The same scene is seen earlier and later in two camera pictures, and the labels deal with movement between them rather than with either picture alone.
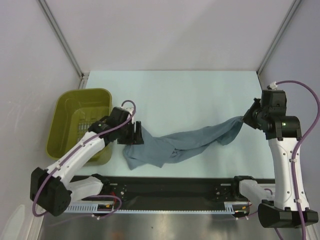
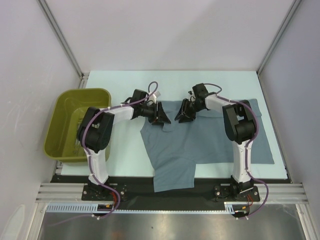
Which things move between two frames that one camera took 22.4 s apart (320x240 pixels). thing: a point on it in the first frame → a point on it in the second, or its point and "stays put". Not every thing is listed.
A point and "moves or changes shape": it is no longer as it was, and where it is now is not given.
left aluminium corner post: x=63 y=41 stays put
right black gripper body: x=253 y=116 → x=190 y=108
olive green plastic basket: x=72 y=112 stays put
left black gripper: x=134 y=138 → x=160 y=114
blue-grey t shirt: x=158 y=151 moves or changes shape
